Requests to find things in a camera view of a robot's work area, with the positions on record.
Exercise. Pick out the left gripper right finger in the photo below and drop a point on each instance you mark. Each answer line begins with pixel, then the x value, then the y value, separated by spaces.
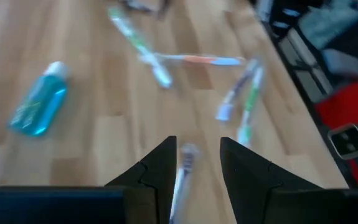
pixel 247 186

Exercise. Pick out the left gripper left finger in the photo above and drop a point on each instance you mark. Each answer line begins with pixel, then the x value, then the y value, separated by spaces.
pixel 153 186

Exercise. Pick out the purple toothbrush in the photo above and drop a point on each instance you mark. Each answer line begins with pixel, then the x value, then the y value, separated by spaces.
pixel 234 90
pixel 181 183

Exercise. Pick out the teal mouthwash bottle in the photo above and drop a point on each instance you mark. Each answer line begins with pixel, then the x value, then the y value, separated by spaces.
pixel 38 105

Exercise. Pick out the green toothbrush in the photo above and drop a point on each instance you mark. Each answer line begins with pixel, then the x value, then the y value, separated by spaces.
pixel 135 37

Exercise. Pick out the pile of packaged toothbrushes right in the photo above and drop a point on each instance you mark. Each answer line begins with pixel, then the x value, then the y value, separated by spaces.
pixel 251 96

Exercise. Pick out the red seat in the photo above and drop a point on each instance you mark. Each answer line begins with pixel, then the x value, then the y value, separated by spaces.
pixel 346 105

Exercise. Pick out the orange toothbrush in wrapper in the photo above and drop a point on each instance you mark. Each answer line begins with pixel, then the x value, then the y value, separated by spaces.
pixel 197 59

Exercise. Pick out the small silver camera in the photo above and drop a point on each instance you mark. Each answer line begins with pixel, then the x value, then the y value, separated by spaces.
pixel 350 141

